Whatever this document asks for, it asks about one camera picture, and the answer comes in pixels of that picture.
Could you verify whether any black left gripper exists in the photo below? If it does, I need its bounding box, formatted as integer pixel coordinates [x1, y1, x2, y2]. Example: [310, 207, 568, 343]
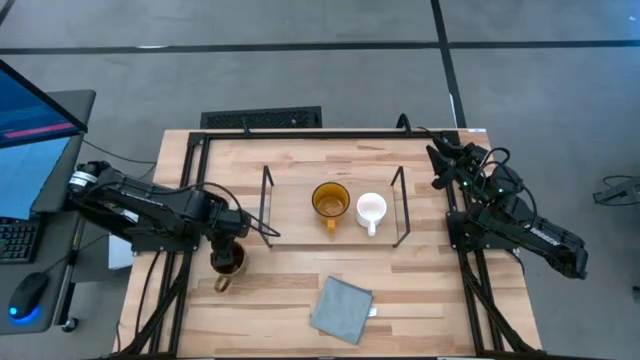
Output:
[209, 232, 244, 274]

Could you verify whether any thin black desk cable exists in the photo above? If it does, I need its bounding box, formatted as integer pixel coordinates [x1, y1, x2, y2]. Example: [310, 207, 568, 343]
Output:
[82, 139, 159, 167]

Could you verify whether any grey floor stand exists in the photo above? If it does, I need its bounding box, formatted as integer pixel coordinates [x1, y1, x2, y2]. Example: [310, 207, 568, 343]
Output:
[592, 175, 640, 206]

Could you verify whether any black ventilated box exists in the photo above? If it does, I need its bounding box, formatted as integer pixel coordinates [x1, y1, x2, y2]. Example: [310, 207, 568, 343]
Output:
[199, 105, 324, 130]

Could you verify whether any black backlit keyboard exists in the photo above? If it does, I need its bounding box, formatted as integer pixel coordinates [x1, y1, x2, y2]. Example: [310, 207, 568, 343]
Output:
[0, 217, 41, 265]

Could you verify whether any amber glass mug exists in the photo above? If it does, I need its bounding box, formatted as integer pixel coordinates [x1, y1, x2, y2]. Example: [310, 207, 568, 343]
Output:
[311, 181, 352, 233]

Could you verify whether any brown ceramic mug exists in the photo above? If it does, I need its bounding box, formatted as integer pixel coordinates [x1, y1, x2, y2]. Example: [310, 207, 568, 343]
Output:
[209, 242, 249, 294]

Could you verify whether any white box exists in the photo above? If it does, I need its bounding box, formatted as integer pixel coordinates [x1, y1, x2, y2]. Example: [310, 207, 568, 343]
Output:
[107, 233, 136, 271]

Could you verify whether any long black hanging cable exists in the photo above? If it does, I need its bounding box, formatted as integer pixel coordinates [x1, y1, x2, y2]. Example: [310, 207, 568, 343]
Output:
[133, 249, 162, 346]

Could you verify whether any white ceramic mug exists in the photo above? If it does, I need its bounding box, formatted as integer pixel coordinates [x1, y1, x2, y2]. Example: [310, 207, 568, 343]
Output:
[355, 192, 389, 238]

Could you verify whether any grey-blue folded cloth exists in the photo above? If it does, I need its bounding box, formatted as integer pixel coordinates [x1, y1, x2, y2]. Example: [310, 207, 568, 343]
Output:
[309, 275, 379, 346]

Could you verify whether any dark grey workstation desk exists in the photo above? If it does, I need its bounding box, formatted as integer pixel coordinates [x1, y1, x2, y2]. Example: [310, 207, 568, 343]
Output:
[0, 89, 97, 335]

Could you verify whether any black computer mouse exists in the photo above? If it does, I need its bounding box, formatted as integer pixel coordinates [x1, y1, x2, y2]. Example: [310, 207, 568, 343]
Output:
[7, 271, 50, 321]

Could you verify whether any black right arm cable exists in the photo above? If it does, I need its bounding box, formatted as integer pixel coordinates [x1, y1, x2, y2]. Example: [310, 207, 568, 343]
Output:
[472, 146, 539, 234]

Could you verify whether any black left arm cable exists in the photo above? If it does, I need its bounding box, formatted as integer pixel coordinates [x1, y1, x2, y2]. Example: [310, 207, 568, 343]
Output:
[144, 181, 282, 239]

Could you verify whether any tilted computer monitor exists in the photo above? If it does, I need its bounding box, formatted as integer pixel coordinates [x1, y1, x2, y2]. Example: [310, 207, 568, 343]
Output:
[0, 59, 90, 150]

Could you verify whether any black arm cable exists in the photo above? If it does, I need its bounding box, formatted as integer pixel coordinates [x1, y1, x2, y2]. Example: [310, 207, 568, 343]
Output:
[472, 146, 539, 234]
[144, 181, 282, 239]

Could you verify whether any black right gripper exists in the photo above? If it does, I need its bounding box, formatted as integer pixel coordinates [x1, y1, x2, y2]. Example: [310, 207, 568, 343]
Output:
[425, 135, 490, 191]

